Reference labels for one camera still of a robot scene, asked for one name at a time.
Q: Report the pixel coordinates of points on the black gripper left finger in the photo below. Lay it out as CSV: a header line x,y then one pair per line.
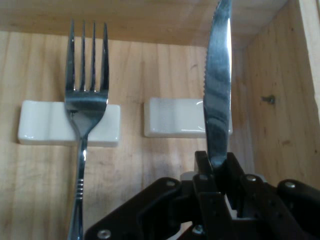
x,y
155,207

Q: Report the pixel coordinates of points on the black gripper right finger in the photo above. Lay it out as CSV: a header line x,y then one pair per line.
x,y
275,212

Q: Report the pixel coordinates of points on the silver table knife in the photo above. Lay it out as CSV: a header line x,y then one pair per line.
x,y
217,100

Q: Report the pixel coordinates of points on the white ceramic cutlery rest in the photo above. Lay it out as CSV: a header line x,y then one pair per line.
x,y
37,122
172,117

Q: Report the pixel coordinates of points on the silver fork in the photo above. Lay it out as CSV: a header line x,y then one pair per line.
x,y
86,105

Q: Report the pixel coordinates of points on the light wooden drawer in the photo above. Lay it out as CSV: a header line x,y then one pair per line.
x,y
150,62

